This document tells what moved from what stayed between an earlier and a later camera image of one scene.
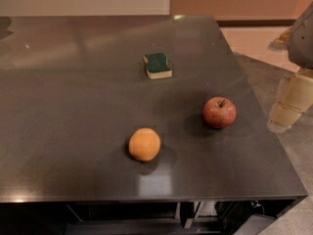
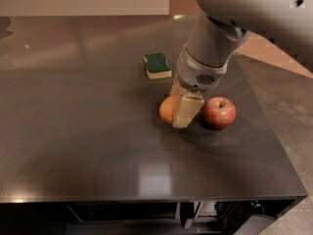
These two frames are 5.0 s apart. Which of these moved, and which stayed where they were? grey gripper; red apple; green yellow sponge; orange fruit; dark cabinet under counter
Moved: grey gripper; orange fruit
Stayed: red apple; green yellow sponge; dark cabinet under counter
